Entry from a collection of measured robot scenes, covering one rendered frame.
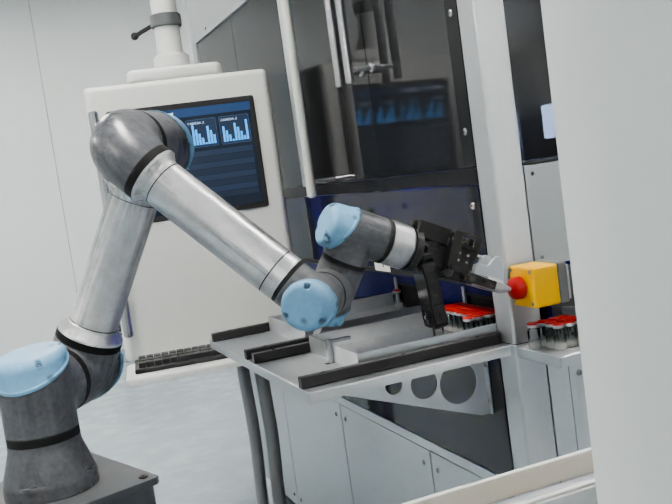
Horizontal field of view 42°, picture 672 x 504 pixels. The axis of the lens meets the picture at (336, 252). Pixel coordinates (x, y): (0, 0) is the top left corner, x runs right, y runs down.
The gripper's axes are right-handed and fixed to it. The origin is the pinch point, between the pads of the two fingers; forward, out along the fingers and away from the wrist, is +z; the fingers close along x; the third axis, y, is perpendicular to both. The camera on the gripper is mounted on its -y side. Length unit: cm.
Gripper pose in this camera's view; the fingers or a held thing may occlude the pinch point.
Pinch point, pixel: (502, 291)
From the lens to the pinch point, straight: 154.5
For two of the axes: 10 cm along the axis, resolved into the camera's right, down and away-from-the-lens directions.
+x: -3.7, -0.3, 9.3
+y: 2.6, -9.6, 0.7
